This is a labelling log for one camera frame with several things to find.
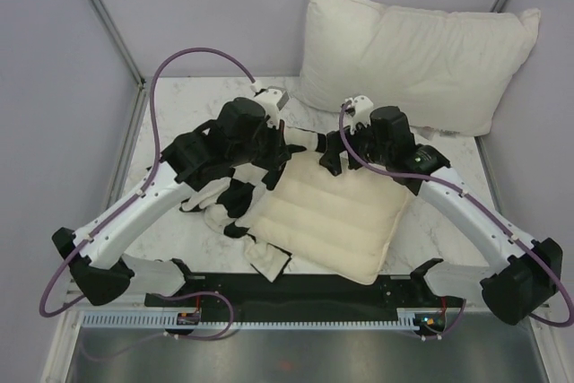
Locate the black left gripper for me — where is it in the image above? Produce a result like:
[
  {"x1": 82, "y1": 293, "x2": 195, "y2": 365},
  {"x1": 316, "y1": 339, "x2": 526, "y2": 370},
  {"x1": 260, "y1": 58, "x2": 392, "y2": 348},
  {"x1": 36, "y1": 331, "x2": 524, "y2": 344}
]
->
[{"x1": 230, "y1": 117, "x2": 292, "y2": 172}]

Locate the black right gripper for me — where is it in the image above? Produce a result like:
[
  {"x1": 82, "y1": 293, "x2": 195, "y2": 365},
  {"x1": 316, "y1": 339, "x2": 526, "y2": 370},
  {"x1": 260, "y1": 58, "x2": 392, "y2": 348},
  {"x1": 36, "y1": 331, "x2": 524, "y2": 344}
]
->
[{"x1": 318, "y1": 115, "x2": 392, "y2": 177}]

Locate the black white checkered pillowcase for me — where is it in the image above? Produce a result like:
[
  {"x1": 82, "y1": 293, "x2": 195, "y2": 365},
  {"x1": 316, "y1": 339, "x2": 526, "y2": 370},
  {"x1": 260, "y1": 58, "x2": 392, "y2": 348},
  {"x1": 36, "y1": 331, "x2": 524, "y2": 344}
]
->
[{"x1": 178, "y1": 126, "x2": 327, "y2": 282}]

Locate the cream quilted pillow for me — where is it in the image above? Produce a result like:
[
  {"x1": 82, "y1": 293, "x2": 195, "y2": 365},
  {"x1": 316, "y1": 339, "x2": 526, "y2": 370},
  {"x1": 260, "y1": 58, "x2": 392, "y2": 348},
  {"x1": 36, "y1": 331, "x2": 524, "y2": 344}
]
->
[{"x1": 250, "y1": 152, "x2": 411, "y2": 285}]

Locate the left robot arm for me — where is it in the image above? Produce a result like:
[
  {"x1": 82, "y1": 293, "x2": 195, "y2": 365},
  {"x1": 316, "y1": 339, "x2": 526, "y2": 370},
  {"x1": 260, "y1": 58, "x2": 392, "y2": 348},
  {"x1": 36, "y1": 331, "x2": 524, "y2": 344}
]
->
[{"x1": 52, "y1": 88, "x2": 291, "y2": 306}]

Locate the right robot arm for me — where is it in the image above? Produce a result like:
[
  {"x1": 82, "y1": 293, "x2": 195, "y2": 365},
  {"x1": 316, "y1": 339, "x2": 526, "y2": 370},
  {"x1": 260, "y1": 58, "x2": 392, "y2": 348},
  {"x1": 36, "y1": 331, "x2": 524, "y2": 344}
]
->
[{"x1": 320, "y1": 96, "x2": 573, "y2": 326}]

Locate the large white pillow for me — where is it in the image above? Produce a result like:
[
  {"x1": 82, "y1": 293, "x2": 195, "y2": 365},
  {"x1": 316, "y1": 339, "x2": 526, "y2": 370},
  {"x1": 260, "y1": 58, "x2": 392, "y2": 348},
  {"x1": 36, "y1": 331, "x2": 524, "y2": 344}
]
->
[{"x1": 298, "y1": 0, "x2": 541, "y2": 136}]

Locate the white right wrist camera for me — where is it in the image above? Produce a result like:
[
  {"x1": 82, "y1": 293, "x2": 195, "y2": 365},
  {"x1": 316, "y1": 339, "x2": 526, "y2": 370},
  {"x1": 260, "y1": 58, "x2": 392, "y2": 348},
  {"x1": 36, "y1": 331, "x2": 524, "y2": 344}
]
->
[{"x1": 342, "y1": 95, "x2": 374, "y2": 135}]

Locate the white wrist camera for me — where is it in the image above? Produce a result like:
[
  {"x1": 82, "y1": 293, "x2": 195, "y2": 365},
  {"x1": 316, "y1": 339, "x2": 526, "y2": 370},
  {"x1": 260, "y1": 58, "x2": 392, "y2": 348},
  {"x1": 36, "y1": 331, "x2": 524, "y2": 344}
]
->
[
  {"x1": 255, "y1": 86, "x2": 290, "y2": 116},
  {"x1": 342, "y1": 95, "x2": 374, "y2": 135}
]

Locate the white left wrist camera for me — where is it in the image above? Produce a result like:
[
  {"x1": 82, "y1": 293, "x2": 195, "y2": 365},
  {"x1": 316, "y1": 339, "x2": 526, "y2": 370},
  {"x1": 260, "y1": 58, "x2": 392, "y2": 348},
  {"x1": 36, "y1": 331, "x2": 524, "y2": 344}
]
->
[{"x1": 255, "y1": 86, "x2": 290, "y2": 116}]

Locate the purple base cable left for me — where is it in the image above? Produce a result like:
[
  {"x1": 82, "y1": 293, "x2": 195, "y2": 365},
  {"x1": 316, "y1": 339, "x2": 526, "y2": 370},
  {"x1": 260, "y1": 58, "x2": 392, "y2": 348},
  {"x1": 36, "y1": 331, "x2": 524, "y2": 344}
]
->
[{"x1": 165, "y1": 286, "x2": 241, "y2": 342}]

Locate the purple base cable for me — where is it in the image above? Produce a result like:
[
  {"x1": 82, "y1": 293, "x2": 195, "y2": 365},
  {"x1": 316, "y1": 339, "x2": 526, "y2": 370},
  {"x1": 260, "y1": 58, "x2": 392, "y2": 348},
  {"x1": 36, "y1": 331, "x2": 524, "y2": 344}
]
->
[
  {"x1": 412, "y1": 295, "x2": 465, "y2": 343},
  {"x1": 165, "y1": 286, "x2": 241, "y2": 342}
]

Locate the white slotted cable duct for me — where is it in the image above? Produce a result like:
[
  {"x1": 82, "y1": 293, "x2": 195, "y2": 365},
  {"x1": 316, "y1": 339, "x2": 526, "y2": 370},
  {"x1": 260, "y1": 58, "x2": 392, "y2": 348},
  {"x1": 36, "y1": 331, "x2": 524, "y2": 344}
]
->
[{"x1": 83, "y1": 309, "x2": 413, "y2": 335}]

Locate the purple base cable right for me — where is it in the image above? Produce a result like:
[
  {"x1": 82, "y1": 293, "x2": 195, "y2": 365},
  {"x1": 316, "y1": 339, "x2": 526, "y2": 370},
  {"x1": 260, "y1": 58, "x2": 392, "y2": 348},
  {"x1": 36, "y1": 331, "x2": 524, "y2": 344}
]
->
[{"x1": 412, "y1": 295, "x2": 465, "y2": 343}]

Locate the aluminium frame post left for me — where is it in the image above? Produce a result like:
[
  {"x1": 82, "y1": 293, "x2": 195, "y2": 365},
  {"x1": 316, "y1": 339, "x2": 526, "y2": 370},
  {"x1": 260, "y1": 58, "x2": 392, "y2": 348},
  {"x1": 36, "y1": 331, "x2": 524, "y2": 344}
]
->
[{"x1": 88, "y1": 0, "x2": 145, "y2": 89}]

